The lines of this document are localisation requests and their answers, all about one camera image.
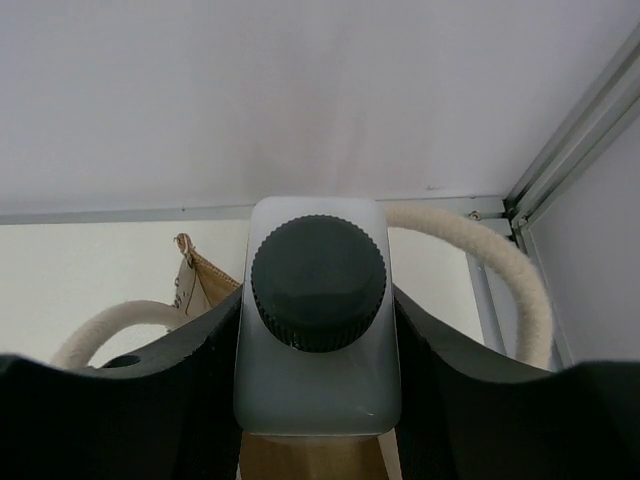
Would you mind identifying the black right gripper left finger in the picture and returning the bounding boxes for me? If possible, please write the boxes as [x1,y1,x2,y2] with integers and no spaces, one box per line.
[1,292,242,479]

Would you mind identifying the right aluminium frame post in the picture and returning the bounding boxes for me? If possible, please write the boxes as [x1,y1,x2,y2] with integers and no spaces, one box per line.
[467,28,639,354]

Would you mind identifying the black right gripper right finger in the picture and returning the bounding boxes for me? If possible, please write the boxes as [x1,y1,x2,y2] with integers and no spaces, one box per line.
[394,292,639,479]

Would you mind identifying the frosted bottle with black cap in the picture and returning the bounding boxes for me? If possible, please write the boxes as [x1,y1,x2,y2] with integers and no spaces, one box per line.
[232,195,403,437]

